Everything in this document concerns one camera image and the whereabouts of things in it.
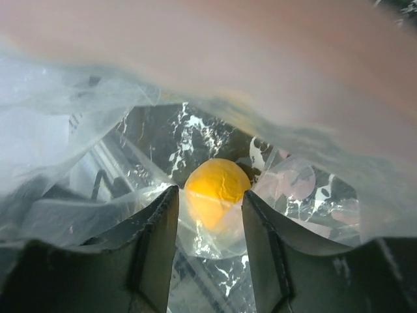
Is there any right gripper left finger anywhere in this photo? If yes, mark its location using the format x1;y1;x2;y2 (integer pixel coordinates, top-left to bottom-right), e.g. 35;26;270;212
83;186;179;312

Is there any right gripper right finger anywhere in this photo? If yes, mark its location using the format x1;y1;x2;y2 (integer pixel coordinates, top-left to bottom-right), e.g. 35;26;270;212
242;191;358;312

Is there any small orange fake tangerine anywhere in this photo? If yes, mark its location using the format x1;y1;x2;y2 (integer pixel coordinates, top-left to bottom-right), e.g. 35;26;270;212
184;158;251;230

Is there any clear zip top bag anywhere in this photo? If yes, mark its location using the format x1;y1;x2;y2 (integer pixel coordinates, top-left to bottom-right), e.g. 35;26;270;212
1;53;416;312

